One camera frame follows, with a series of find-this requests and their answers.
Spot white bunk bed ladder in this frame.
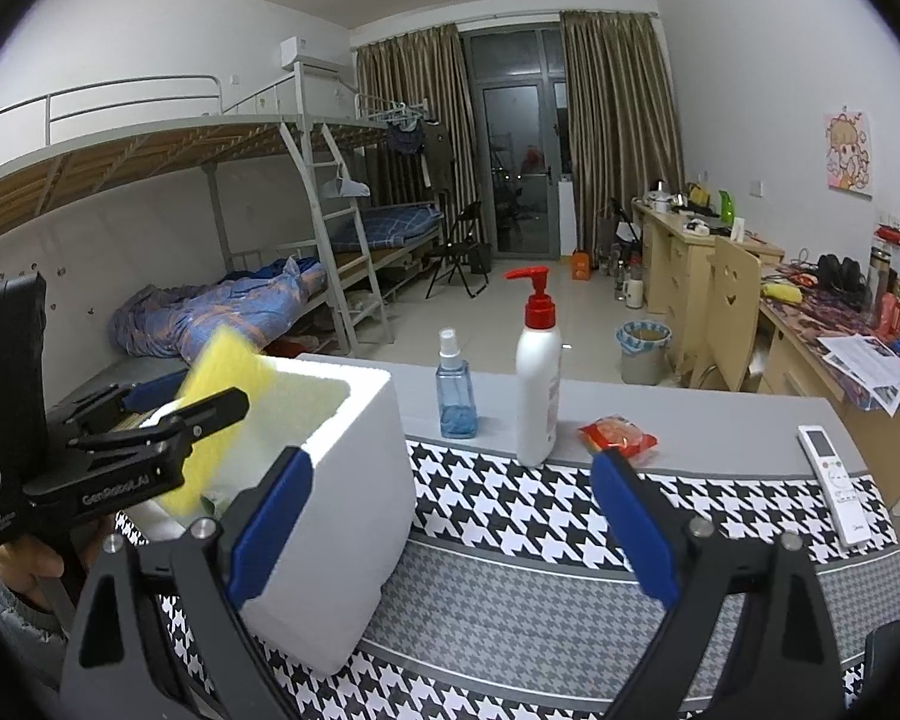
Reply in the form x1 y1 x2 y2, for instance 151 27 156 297
281 120 391 350

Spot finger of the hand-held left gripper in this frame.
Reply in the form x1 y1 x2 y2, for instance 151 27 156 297
49 377 192 428
67 388 251 466

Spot person's left hand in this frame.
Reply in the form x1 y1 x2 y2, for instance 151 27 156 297
0 532 61 612

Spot black folding chair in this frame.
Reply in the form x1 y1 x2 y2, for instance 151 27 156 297
424 201 494 301

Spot black headphones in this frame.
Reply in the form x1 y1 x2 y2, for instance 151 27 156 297
816 253 865 292

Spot metal bunk bed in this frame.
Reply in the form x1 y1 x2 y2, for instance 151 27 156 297
0 60 451 361

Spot grey trash bin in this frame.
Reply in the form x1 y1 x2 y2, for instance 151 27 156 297
616 320 674 385

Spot wooden chair with smiley cutout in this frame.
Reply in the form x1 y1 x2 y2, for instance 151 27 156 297
690 236 762 392

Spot printed paper sheets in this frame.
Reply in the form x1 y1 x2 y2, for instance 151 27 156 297
817 334 900 415

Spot blue spray bottle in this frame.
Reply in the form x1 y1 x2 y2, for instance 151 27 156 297
435 328 479 440

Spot light wooden desk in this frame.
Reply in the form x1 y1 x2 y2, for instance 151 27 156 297
630 195 785 316

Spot glass balcony door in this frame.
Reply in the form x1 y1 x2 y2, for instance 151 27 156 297
457 24 571 256

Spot white air conditioner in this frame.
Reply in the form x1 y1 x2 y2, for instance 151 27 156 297
280 36 357 80

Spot white foam box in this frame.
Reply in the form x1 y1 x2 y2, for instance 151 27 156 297
116 352 419 676

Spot red snack packet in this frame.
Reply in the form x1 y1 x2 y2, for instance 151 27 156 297
577 415 659 462

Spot cartoon wall poster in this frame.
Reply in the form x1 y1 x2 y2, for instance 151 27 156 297
825 109 875 197

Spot blue plaid blanket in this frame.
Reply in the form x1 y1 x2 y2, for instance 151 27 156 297
109 255 327 361

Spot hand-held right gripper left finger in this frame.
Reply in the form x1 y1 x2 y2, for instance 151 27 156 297
60 446 317 720

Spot yellow foam net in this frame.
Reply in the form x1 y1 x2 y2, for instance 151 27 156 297
157 326 275 518

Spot person's left forearm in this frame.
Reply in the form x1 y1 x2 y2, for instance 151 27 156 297
0 585 72 665

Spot dark thermos bottle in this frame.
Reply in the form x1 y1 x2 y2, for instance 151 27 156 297
868 244 893 316

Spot blue plaid mattress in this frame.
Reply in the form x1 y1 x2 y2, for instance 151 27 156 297
330 202 445 250

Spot white remote control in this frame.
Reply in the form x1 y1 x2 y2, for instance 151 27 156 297
797 425 871 548

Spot hanging dark clothes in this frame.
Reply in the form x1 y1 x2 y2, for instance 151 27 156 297
386 120 451 188

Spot brown curtain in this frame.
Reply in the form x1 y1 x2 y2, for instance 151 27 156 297
355 24 473 248
560 9 683 256

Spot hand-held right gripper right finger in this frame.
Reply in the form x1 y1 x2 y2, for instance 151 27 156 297
589 448 863 720

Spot white pump bottle red cap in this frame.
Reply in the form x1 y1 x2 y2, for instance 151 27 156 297
504 266 563 467

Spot houndstooth table mat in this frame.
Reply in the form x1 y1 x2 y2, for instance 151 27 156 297
112 439 900 720

